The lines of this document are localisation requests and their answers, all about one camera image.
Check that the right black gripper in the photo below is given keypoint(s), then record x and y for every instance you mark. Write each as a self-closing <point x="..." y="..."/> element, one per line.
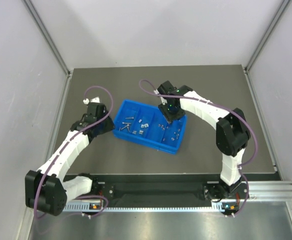
<point x="173" y="115"/>

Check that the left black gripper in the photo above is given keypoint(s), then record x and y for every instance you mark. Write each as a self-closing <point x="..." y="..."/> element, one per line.
<point x="106" y="124"/>

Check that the blue compartment bin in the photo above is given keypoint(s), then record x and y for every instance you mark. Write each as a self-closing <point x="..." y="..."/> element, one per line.
<point x="154" y="134"/>

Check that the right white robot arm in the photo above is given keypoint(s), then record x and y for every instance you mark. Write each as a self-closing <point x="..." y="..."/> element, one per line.
<point x="231" y="134"/>

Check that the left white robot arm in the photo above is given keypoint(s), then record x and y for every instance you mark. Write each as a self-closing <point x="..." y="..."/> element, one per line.
<point x="45" y="188"/>

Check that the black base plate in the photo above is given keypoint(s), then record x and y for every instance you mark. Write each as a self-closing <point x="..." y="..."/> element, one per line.
<point x="116" y="190"/>

